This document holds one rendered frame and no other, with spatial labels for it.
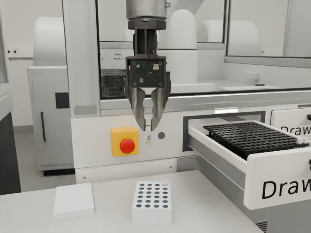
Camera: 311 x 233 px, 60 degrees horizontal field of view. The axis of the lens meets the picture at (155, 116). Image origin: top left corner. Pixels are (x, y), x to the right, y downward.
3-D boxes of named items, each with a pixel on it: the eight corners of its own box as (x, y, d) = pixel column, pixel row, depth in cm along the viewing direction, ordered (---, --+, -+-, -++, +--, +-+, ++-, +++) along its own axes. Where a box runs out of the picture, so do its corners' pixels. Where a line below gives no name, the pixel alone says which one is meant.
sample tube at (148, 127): (151, 147, 56) (151, 126, 55) (145, 147, 56) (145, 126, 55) (151, 145, 57) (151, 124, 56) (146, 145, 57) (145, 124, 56)
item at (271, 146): (308, 145, 66) (309, 143, 66) (246, 153, 61) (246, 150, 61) (302, 143, 68) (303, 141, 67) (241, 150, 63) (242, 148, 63)
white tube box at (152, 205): (171, 224, 57) (171, 208, 56) (132, 223, 58) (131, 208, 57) (170, 194, 69) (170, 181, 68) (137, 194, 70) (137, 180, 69)
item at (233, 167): (348, 181, 61) (353, 156, 60) (250, 198, 54) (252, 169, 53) (244, 132, 98) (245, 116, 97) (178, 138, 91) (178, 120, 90)
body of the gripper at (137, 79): (124, 90, 48) (122, 18, 45) (129, 85, 56) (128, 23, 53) (167, 90, 47) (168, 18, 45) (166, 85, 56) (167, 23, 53)
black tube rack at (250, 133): (306, 168, 67) (309, 143, 66) (244, 176, 62) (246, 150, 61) (251, 140, 88) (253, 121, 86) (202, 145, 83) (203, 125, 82)
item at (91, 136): (351, 137, 103) (358, 100, 100) (74, 168, 75) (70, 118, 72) (223, 98, 192) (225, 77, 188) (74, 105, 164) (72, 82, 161)
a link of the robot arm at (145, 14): (128, 0, 52) (170, 0, 52) (128, 25, 53) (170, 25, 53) (122, -8, 45) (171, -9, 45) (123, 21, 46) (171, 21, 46)
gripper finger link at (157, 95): (150, 137, 51) (147, 89, 49) (151, 129, 57) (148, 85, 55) (166, 137, 51) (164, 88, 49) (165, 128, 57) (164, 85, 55)
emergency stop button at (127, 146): (135, 153, 72) (135, 139, 71) (120, 155, 70) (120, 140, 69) (133, 150, 74) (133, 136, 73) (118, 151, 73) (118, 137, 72)
